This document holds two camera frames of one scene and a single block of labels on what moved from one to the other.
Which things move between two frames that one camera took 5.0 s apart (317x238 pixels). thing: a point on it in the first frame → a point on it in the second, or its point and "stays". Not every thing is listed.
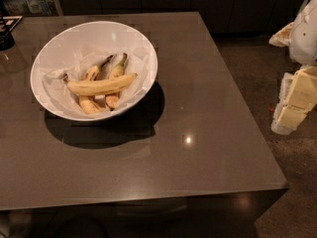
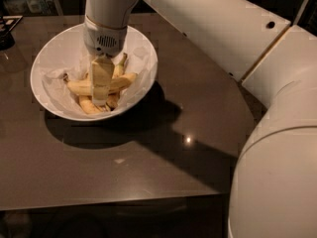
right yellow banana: [113, 99] stays
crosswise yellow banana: [100, 86] stays
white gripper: [305, 34] → [105, 41]
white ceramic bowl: [93, 70] stays
